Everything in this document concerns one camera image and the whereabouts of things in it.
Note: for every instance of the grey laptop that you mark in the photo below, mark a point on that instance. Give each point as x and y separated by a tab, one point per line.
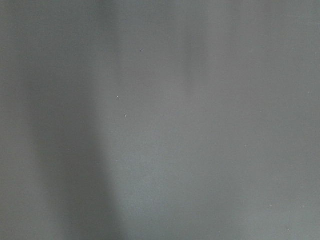
159	119

